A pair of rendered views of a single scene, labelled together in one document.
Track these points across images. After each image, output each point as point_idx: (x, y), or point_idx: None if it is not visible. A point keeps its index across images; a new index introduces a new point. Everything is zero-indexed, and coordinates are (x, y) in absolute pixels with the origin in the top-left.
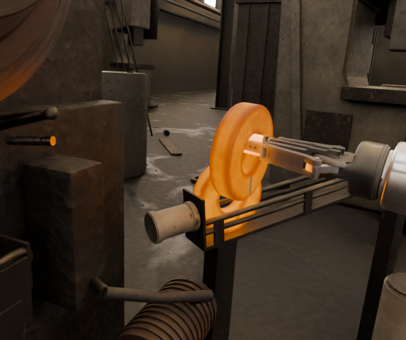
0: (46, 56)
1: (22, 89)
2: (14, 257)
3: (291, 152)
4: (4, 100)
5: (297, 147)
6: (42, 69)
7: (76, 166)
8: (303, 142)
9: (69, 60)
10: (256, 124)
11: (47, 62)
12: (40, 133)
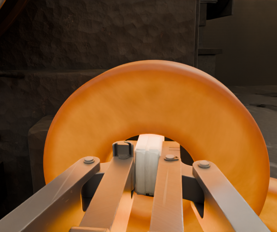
0: None
1: (84, 54)
2: None
3: (19, 208)
4: (65, 62)
5: (110, 206)
6: (106, 35)
7: (43, 126)
8: (217, 204)
9: (143, 26)
10: (146, 112)
11: (113, 29)
12: (70, 93)
